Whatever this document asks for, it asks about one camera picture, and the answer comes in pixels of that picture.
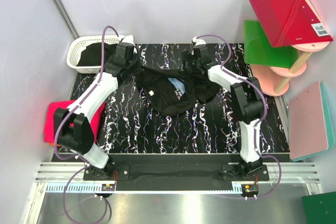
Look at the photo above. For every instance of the black printed t-shirt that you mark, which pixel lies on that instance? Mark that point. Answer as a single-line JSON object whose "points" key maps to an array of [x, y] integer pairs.
{"points": [[172, 92]]}

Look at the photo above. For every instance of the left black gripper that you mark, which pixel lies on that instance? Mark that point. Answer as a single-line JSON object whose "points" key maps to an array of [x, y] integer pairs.
{"points": [[130, 64]]}

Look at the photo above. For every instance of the pink wooden tiered shelf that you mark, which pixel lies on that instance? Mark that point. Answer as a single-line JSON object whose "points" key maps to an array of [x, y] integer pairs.
{"points": [[274, 81]]}

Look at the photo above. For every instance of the black shirt in basket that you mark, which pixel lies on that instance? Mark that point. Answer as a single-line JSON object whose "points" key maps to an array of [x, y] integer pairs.
{"points": [[91, 56]]}

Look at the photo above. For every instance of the green plastic sheet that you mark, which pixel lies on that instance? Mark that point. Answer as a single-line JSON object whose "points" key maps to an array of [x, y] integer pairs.
{"points": [[258, 51]]}

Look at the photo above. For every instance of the red plastic folder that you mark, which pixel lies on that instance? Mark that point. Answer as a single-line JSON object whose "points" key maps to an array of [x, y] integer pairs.
{"points": [[290, 22]]}

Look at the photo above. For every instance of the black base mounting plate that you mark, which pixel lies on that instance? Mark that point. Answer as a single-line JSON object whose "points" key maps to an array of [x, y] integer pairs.
{"points": [[179, 172]]}

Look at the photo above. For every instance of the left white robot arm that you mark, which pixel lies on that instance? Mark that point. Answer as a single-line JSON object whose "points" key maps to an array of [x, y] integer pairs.
{"points": [[72, 125]]}

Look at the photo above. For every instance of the aluminium rail frame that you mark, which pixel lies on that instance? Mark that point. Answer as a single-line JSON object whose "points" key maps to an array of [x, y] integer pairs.
{"points": [[60, 194]]}

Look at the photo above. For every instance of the white plastic laundry basket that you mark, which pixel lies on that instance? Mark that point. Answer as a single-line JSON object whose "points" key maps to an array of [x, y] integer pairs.
{"points": [[80, 44]]}

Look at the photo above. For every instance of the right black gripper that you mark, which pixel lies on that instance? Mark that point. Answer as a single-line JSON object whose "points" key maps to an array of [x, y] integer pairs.
{"points": [[187, 60]]}

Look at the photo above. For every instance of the dark green board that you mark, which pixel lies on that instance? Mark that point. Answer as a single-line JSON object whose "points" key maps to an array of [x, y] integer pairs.
{"points": [[320, 208]]}

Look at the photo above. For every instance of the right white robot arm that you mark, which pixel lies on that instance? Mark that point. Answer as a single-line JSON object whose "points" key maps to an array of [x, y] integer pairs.
{"points": [[248, 104]]}

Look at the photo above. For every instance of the pink clipboard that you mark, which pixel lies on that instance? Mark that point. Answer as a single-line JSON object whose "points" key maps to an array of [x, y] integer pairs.
{"points": [[309, 121]]}

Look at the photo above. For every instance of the teal board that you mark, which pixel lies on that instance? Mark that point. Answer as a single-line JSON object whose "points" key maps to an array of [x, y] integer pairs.
{"points": [[326, 108]]}

